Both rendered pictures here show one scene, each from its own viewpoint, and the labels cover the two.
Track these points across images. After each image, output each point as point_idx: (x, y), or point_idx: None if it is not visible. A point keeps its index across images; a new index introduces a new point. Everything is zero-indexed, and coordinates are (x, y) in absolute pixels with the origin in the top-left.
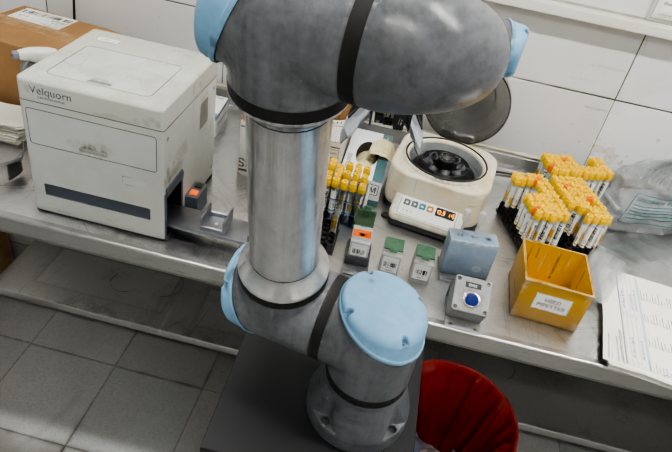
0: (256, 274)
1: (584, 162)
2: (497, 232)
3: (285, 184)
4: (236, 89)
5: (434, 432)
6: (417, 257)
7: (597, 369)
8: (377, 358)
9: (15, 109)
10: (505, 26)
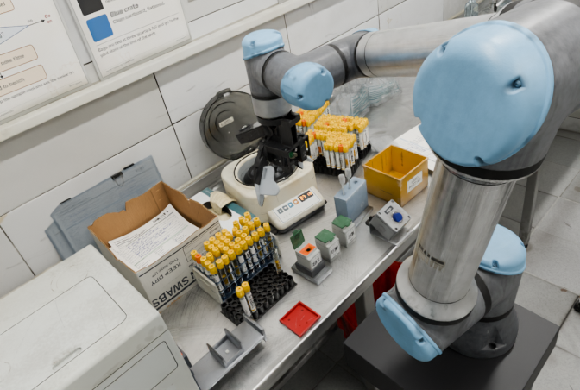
0: (452, 305)
1: (299, 108)
2: (325, 179)
3: (502, 211)
4: (516, 166)
5: None
6: (343, 229)
7: None
8: (524, 269)
9: None
10: None
